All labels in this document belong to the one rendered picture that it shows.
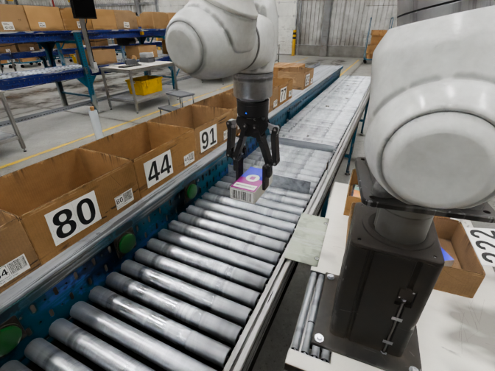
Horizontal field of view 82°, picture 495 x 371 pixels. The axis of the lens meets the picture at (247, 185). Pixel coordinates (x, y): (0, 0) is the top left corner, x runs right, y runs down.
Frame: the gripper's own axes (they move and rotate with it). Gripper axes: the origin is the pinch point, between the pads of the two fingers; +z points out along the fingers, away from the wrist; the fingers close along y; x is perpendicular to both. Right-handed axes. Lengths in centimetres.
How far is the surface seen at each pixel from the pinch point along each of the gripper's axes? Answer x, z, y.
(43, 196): 12, 20, 79
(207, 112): -84, 11, 68
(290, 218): -37, 39, -2
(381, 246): 9.1, 5.1, -33.4
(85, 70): -307, 36, 463
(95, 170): -6, 16, 72
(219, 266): 0.6, 37.8, 11.9
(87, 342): 39, 38, 30
